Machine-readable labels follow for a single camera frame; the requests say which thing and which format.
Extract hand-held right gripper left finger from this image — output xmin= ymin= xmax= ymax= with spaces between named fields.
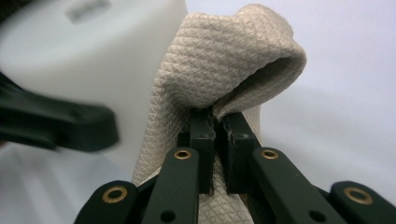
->
xmin=141 ymin=108 xmax=217 ymax=224

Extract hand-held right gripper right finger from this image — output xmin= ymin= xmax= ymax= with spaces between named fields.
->
xmin=218 ymin=112 xmax=347 ymax=224

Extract white cylinder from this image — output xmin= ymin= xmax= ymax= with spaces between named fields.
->
xmin=0 ymin=0 xmax=190 ymax=181

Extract beige textured cloth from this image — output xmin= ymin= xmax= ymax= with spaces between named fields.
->
xmin=131 ymin=3 xmax=307 ymax=224

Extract white table cover sheet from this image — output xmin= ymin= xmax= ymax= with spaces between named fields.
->
xmin=0 ymin=0 xmax=396 ymax=224

